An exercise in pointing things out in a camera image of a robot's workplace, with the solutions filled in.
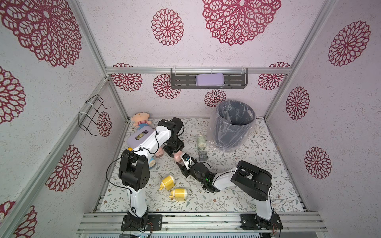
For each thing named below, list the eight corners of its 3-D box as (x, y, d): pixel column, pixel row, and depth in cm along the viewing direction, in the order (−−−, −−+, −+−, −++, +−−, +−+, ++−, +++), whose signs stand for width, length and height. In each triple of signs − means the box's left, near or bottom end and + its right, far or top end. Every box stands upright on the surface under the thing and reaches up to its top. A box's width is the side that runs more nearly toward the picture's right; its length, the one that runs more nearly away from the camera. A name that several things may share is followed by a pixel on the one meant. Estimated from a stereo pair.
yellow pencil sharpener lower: (171, 201, 83) (169, 196, 76) (171, 193, 85) (170, 188, 78) (186, 201, 83) (186, 196, 76) (186, 193, 85) (186, 188, 78)
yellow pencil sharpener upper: (161, 190, 86) (159, 185, 80) (162, 180, 90) (160, 175, 84) (174, 190, 86) (172, 185, 80) (174, 180, 90) (173, 175, 84)
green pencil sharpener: (197, 150, 104) (197, 143, 97) (197, 143, 107) (197, 136, 101) (205, 150, 104) (206, 143, 97) (204, 143, 107) (205, 136, 101)
